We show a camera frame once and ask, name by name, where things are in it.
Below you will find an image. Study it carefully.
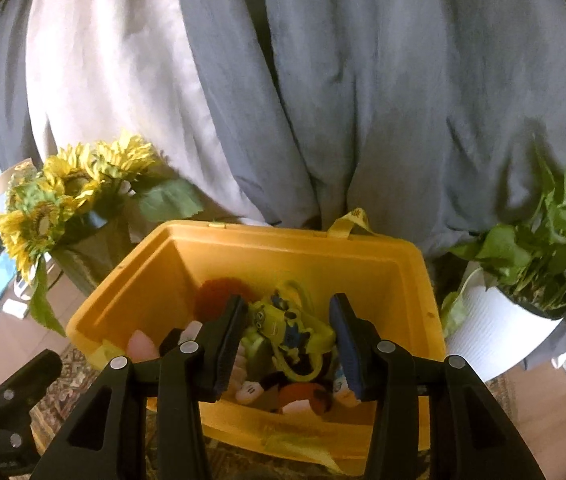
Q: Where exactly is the artificial sunflower bouquet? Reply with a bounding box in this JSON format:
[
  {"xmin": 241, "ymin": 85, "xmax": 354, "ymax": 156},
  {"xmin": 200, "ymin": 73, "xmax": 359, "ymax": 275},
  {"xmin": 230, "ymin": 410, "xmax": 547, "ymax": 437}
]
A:
[{"xmin": 0, "ymin": 130, "xmax": 206, "ymax": 336}]

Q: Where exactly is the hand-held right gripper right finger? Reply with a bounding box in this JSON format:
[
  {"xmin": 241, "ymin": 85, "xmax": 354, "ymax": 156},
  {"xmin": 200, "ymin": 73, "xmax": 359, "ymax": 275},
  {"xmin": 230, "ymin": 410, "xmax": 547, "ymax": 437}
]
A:
[{"xmin": 328, "ymin": 292, "xmax": 546, "ymax": 480}]

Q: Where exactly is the grey curtain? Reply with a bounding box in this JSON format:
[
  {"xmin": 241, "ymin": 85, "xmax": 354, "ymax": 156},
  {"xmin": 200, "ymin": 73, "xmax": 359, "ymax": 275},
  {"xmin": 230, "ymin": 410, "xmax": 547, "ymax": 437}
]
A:
[{"xmin": 0, "ymin": 0, "xmax": 566, "ymax": 261}]

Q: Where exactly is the orange plastic storage box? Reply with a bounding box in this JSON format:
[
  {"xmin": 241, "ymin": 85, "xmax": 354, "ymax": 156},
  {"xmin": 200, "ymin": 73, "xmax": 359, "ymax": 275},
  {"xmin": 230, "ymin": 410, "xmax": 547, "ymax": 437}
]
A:
[{"xmin": 65, "ymin": 208, "xmax": 448, "ymax": 476}]

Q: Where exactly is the green plant in white pot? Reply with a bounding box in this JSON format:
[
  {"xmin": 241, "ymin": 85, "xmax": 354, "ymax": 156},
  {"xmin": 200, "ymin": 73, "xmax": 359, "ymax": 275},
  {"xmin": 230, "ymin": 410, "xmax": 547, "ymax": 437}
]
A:
[{"xmin": 438, "ymin": 150, "xmax": 566, "ymax": 381}]

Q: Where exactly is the grey flower vase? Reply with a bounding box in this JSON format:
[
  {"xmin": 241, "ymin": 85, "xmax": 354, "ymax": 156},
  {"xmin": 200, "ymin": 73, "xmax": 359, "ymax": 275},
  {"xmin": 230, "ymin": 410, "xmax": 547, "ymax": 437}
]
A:
[{"xmin": 53, "ymin": 215, "xmax": 131, "ymax": 301}]

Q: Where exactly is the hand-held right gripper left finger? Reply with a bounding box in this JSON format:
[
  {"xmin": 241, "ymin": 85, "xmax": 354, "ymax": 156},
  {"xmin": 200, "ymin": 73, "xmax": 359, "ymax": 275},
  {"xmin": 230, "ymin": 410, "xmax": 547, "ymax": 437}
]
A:
[{"xmin": 28, "ymin": 294, "xmax": 250, "ymax": 480}]

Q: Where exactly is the orange fuzzy plush toy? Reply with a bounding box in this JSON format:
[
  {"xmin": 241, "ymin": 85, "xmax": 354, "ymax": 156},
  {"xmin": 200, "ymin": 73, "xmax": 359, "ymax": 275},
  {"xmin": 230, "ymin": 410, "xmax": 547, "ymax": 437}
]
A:
[{"xmin": 195, "ymin": 277, "xmax": 256, "ymax": 321}]

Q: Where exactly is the black mouse plush toy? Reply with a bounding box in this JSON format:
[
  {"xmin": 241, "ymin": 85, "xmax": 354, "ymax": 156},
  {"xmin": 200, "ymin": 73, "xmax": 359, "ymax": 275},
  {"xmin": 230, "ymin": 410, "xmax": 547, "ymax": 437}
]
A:
[{"xmin": 235, "ymin": 350, "xmax": 336, "ymax": 416}]

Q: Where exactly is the beige curtain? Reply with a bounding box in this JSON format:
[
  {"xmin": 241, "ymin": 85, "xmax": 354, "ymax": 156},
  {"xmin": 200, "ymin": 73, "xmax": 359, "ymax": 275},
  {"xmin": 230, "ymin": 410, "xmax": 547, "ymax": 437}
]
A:
[{"xmin": 25, "ymin": 0, "xmax": 284, "ymax": 226}]

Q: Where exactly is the pink plush toy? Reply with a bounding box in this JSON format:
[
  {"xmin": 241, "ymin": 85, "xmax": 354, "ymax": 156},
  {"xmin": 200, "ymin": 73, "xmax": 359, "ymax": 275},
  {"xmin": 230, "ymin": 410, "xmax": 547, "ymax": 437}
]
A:
[{"xmin": 128, "ymin": 322, "xmax": 201, "ymax": 361}]

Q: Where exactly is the patterned brown rug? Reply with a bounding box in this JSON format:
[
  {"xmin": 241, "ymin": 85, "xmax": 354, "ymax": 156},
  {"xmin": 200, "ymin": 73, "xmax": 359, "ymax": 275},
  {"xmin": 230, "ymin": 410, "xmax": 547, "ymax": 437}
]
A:
[{"xmin": 28, "ymin": 347, "xmax": 509, "ymax": 480}]

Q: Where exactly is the yellow goggled plush toy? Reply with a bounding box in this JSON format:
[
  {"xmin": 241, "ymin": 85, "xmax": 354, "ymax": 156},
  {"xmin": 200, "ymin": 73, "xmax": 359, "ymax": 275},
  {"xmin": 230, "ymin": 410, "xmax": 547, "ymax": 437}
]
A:
[{"xmin": 240, "ymin": 280, "xmax": 336, "ymax": 381}]

